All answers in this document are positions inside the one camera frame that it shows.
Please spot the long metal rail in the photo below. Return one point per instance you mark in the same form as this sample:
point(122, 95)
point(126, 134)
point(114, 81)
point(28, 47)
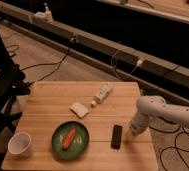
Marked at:
point(139, 44)

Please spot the white tube bottle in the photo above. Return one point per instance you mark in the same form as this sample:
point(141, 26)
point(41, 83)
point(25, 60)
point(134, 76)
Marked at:
point(102, 93)

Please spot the cream cylindrical pusher tip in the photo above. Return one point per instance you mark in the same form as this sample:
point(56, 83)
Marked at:
point(129, 137)

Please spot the white cup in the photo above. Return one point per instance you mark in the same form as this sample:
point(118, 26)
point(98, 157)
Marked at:
point(20, 145)

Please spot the white object on rail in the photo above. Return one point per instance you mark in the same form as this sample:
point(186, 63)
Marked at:
point(46, 15)

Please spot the orange carrot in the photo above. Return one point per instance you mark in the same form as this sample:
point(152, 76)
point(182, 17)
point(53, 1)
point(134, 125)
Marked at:
point(69, 138)

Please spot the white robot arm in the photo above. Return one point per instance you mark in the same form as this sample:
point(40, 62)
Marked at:
point(149, 107)

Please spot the black eraser block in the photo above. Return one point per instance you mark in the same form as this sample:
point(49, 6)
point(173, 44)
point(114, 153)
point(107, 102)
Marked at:
point(116, 137)

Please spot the green round plate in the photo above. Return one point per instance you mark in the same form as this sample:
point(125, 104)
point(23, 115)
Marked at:
point(78, 145)

